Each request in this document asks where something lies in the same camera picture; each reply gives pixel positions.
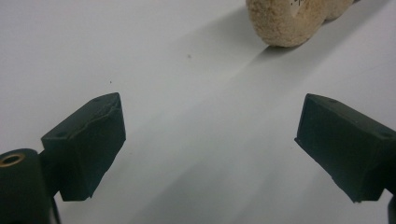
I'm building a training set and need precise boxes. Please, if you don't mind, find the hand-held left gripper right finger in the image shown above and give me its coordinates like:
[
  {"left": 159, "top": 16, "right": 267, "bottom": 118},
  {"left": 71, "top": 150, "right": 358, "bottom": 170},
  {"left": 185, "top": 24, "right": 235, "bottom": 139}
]
[{"left": 293, "top": 92, "right": 396, "bottom": 204}]

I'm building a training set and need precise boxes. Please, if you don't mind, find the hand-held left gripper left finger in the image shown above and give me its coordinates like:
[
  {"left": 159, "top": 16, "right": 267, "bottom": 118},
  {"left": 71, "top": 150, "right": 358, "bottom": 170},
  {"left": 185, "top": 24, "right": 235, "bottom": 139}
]
[{"left": 40, "top": 91, "right": 127, "bottom": 203}]

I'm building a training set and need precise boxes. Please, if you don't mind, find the white table cover board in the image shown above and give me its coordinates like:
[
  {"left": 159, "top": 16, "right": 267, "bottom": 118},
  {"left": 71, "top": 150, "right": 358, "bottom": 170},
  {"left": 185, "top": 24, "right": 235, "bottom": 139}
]
[{"left": 0, "top": 0, "right": 396, "bottom": 224}]

